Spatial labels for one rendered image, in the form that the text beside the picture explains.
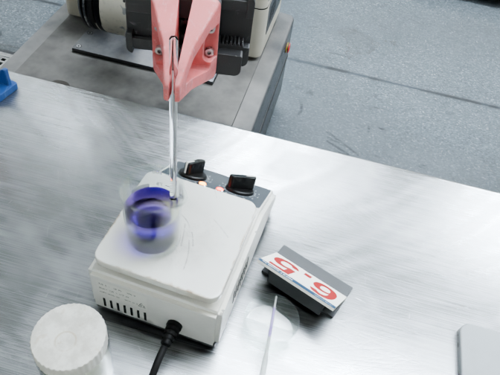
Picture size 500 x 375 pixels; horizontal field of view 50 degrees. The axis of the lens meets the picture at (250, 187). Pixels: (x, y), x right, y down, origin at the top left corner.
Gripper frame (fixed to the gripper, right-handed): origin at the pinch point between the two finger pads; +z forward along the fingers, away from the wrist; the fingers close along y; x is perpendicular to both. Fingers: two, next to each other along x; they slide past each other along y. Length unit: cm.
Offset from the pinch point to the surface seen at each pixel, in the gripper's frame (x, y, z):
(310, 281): 23.2, 14.3, -0.1
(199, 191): 16.6, 1.9, -4.9
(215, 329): 21.2, 5.0, 7.3
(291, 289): 23.5, 12.3, 0.9
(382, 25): 103, 67, -190
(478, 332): 24.2, 31.9, 3.2
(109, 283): 19.2, -5.0, 5.0
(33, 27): 103, -79, -155
